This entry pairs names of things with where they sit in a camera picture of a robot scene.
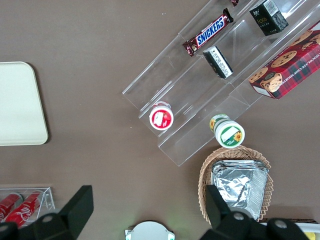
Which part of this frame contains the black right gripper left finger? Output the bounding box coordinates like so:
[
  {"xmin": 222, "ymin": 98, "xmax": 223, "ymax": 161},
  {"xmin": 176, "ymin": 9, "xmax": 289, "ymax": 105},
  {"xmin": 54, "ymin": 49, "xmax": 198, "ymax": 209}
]
[{"xmin": 0, "ymin": 185, "xmax": 95, "ymax": 240}]

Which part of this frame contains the Snickers chocolate bar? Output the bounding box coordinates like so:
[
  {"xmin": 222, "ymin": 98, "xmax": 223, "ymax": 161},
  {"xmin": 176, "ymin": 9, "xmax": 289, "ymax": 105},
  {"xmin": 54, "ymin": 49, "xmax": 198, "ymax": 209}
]
[{"xmin": 181, "ymin": 7, "xmax": 235, "ymax": 58}]

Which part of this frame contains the woven wicker basket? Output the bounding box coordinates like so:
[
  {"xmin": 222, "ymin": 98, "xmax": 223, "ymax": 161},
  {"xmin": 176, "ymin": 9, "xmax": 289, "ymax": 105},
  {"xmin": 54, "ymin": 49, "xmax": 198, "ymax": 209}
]
[{"xmin": 198, "ymin": 146, "xmax": 275, "ymax": 223}]

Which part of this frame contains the clear acrylic tiered stand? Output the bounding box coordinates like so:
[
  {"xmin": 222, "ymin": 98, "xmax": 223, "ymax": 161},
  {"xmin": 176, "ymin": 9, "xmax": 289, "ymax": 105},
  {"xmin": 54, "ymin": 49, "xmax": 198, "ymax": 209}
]
[{"xmin": 121, "ymin": 0, "xmax": 320, "ymax": 168}]

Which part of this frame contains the red tartan cookie box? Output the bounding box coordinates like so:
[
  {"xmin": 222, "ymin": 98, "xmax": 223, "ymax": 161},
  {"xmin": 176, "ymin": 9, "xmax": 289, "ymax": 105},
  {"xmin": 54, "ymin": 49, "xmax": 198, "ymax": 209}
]
[{"xmin": 248, "ymin": 20, "xmax": 320, "ymax": 100}]

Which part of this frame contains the red cola can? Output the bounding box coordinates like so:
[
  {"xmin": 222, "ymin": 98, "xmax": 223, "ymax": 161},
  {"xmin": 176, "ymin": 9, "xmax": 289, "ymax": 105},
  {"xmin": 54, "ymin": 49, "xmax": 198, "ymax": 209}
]
[
  {"xmin": 4, "ymin": 191, "xmax": 45, "ymax": 227},
  {"xmin": 0, "ymin": 192, "xmax": 24, "ymax": 223}
]

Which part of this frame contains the clear acrylic can holder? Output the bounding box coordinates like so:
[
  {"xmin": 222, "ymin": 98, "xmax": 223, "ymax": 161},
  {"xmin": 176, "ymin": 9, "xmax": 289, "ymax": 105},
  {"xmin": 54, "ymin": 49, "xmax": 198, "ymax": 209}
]
[{"xmin": 0, "ymin": 186, "xmax": 56, "ymax": 226}]

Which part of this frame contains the green sunflower-lidded cup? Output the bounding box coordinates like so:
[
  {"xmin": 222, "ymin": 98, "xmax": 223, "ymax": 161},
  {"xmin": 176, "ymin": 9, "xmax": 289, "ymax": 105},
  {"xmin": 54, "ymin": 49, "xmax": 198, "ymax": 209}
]
[{"xmin": 209, "ymin": 113, "xmax": 246, "ymax": 149}]

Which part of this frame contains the large black carton box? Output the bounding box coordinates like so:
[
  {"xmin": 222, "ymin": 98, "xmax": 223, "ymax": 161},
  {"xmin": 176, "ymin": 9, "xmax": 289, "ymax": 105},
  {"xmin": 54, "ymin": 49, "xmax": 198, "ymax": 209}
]
[{"xmin": 249, "ymin": 0, "xmax": 290, "ymax": 37}]

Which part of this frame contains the foil wrapped sandwich pack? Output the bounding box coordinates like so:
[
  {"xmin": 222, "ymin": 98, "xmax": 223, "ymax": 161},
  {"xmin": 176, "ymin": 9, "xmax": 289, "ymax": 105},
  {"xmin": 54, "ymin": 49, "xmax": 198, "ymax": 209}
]
[{"xmin": 211, "ymin": 159, "xmax": 270, "ymax": 222}]

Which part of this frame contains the white round device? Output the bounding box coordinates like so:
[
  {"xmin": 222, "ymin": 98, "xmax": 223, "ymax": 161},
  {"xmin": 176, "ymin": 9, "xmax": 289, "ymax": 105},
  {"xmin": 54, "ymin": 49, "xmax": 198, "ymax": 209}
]
[{"xmin": 124, "ymin": 219, "xmax": 176, "ymax": 240}]

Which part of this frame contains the red-lidded yogurt cup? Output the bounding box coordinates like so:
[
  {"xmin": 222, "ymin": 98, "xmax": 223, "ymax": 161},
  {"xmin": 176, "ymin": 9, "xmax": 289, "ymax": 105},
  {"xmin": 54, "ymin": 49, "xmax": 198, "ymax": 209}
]
[{"xmin": 149, "ymin": 101, "xmax": 175, "ymax": 131}]

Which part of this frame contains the small black white-labelled box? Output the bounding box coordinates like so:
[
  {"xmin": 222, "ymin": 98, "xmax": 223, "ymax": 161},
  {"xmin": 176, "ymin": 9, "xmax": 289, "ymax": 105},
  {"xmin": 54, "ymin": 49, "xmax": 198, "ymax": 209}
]
[{"xmin": 202, "ymin": 45, "xmax": 235, "ymax": 80}]

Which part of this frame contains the cream plastic tray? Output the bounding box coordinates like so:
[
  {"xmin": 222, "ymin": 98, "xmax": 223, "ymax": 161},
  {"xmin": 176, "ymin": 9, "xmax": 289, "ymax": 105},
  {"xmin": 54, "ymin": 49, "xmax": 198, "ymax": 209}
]
[{"xmin": 0, "ymin": 61, "xmax": 49, "ymax": 146}]

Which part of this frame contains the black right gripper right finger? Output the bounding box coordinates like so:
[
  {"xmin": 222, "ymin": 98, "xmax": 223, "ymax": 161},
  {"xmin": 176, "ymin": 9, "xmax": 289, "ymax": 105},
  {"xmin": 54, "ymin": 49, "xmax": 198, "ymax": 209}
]
[{"xmin": 199, "ymin": 184, "xmax": 307, "ymax": 240}]

